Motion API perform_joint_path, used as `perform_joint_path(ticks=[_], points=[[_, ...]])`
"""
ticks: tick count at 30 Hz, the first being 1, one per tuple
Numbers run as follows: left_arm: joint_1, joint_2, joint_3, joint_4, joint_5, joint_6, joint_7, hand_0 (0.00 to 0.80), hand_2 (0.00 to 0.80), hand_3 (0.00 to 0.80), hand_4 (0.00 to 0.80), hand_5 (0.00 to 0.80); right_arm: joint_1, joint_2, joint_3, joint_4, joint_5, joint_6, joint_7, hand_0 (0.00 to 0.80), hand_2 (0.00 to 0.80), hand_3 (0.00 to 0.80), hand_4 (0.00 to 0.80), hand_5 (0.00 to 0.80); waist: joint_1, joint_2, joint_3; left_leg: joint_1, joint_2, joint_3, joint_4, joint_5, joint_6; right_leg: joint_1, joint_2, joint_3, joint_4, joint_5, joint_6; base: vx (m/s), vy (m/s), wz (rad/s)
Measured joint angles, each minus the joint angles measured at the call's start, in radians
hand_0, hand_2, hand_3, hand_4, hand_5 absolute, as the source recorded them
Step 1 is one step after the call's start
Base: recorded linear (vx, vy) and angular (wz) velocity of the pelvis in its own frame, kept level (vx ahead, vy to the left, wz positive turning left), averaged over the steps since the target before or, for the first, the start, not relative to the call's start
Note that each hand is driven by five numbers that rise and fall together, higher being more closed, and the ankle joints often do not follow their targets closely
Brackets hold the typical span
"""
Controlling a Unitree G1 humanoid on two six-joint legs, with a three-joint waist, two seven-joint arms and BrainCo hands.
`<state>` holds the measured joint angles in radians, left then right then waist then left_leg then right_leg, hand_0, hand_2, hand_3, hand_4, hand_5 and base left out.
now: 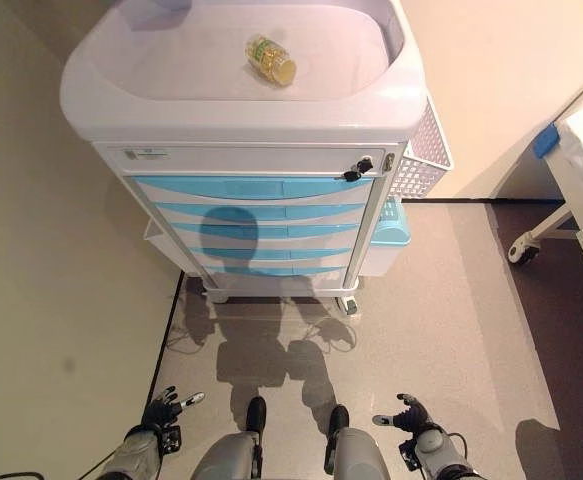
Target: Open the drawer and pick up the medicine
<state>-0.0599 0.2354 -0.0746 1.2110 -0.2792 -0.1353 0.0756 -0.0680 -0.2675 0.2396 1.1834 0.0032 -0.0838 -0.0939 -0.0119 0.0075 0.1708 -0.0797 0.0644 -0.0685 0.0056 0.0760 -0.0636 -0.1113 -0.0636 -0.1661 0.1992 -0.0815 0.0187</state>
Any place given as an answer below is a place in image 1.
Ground white hospital bed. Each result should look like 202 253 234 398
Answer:
508 69 583 321

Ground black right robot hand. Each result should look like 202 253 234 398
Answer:
372 393 442 435

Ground clear bottle yellow capsules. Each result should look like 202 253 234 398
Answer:
243 33 297 90

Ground black cart keys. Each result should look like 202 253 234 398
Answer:
340 156 375 183

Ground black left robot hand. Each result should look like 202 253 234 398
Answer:
142 385 206 431

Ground white blue medical cart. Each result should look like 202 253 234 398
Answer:
59 0 428 317

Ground blue lidded waste bin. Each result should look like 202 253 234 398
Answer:
363 195 413 279

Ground silver right robot leg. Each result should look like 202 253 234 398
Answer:
323 404 390 480

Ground blue bed corner bumper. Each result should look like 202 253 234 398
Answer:
533 122 561 160

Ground white perforated side basket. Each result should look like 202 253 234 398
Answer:
393 94 456 201

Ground blue fronted white cart drawer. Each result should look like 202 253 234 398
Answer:
163 223 363 251

